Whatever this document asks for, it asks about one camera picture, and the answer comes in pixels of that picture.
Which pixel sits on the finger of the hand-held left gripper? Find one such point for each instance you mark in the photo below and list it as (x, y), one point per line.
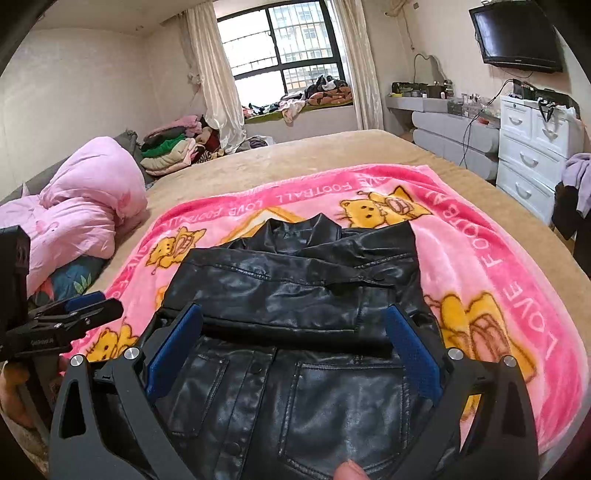
(99, 314)
(83, 301)

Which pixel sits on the grey dressing table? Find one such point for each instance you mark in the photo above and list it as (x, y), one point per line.
(443, 131)

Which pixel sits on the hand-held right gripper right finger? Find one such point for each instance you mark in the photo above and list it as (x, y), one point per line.
(413, 346)

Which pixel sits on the person's right hand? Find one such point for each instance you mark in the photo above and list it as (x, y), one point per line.
(351, 471)

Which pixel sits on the black leather jacket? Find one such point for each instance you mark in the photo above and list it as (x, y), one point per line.
(304, 369)

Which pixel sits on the dark floral pillow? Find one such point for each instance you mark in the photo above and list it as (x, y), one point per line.
(74, 277)

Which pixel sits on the cream curtain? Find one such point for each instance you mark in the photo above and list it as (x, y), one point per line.
(362, 69)
(214, 83)

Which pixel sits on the pink printed blanket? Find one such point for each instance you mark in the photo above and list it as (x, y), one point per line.
(475, 258)

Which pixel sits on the black wall television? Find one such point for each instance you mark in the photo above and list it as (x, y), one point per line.
(517, 34)

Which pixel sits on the cluster of toiletry bottles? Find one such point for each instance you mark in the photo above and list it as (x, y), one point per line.
(457, 104)

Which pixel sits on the pink quilt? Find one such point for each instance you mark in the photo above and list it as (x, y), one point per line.
(83, 203)

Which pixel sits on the purple garment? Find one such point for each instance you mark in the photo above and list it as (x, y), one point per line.
(579, 177)

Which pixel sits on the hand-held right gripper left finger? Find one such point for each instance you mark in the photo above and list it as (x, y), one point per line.
(173, 344)

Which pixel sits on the wavy framed mirror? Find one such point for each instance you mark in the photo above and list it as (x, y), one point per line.
(431, 69)

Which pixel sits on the pile of folded clothes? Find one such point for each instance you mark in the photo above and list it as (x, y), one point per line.
(171, 150)

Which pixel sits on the black garment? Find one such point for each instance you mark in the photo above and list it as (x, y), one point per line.
(565, 217)

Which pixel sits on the black framed window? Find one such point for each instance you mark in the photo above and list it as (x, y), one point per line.
(295, 41)

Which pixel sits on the heap of clothes on windowsill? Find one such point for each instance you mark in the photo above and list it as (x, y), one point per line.
(330, 94)

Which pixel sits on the white drawer cabinet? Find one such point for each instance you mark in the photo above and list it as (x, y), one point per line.
(531, 157)

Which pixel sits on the person's left hand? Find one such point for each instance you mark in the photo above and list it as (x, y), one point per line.
(14, 397)

